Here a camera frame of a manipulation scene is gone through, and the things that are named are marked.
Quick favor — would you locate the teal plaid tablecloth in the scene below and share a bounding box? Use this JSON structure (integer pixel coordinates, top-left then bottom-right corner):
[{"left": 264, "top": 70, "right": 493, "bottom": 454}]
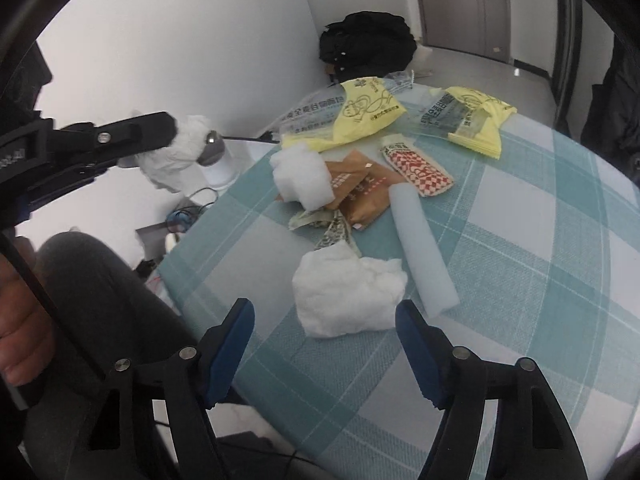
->
[{"left": 160, "top": 115, "right": 639, "bottom": 479}]

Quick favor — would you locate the black backpack on floor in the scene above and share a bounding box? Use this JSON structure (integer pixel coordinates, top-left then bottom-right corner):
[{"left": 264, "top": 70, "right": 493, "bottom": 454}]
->
[{"left": 319, "top": 11, "right": 418, "bottom": 82}]

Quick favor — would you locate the white cylindrical holder cup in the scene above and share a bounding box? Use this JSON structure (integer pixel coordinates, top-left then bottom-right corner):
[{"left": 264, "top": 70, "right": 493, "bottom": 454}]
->
[{"left": 198, "top": 130, "right": 240, "bottom": 190}]

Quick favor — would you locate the large white cotton wad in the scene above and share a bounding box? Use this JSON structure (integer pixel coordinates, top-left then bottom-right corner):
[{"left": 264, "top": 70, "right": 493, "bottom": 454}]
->
[{"left": 292, "top": 240, "right": 408, "bottom": 339}]

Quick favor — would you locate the grey door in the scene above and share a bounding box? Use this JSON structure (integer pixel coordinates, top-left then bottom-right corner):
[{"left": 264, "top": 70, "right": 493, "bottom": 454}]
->
[{"left": 418, "top": 0, "right": 511, "bottom": 63}]

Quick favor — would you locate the white tissue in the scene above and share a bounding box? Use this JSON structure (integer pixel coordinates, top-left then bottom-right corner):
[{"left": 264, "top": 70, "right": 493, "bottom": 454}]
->
[{"left": 134, "top": 115, "right": 212, "bottom": 193}]

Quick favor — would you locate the red white checkered packet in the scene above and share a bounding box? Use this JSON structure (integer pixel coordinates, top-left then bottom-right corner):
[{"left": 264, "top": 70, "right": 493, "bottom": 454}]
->
[{"left": 381, "top": 133, "right": 454, "bottom": 197}]

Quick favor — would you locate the yellow plastic bag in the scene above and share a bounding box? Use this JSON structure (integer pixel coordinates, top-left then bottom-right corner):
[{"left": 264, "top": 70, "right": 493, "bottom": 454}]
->
[
  {"left": 420, "top": 87, "right": 518, "bottom": 159},
  {"left": 278, "top": 77, "right": 407, "bottom": 153}
]

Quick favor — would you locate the person's hand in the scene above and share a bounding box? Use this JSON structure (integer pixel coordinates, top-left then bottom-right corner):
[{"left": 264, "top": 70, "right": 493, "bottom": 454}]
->
[{"left": 0, "top": 257, "right": 55, "bottom": 387}]

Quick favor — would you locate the green patterned wrapper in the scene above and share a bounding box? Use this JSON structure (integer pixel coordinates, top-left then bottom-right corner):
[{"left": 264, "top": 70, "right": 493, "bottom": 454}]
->
[{"left": 288, "top": 209, "right": 361, "bottom": 257}]

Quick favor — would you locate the yellow plastic bag right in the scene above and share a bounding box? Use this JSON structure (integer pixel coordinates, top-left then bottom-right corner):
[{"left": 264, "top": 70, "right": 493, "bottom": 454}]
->
[{"left": 420, "top": 87, "right": 518, "bottom": 159}]

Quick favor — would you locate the person's dark trouser leg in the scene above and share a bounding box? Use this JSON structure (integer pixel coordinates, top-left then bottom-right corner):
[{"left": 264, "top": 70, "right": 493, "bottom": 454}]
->
[{"left": 24, "top": 232, "right": 196, "bottom": 479}]

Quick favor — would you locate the white foam tube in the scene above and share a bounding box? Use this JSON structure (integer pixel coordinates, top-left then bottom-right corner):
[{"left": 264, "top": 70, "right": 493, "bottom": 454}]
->
[{"left": 388, "top": 183, "right": 460, "bottom": 318}]

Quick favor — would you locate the yellow plastic bag left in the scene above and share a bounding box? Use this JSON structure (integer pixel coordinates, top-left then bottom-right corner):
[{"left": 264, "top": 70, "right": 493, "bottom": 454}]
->
[{"left": 278, "top": 77, "right": 407, "bottom": 153}]

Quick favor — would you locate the brown snack packet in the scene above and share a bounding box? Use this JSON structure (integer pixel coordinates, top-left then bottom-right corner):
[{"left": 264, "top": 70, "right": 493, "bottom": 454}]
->
[{"left": 321, "top": 151, "right": 405, "bottom": 231}]

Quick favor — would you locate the black cable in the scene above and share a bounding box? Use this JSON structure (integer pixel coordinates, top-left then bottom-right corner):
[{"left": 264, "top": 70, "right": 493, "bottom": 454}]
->
[{"left": 165, "top": 186, "right": 218, "bottom": 233}]

